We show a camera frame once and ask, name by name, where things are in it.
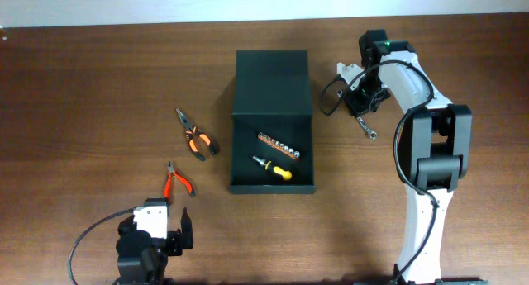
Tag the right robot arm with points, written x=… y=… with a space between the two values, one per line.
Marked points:
x=430 y=145

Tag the small red-handled cutters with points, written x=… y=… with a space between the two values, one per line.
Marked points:
x=173 y=175

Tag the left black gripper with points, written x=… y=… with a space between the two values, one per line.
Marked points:
x=174 y=235

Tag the silver double-ended wrench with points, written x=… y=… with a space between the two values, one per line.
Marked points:
x=368 y=131

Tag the orange socket bit rail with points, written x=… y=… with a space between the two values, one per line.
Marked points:
x=277 y=145

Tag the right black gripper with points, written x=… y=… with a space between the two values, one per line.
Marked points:
x=359 y=106

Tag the dark green open box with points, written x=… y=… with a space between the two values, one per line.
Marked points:
x=272 y=94

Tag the yellow black stubby screwdriver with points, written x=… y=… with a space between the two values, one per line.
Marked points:
x=273 y=168

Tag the orange black needle-nose pliers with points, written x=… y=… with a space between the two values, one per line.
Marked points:
x=191 y=131

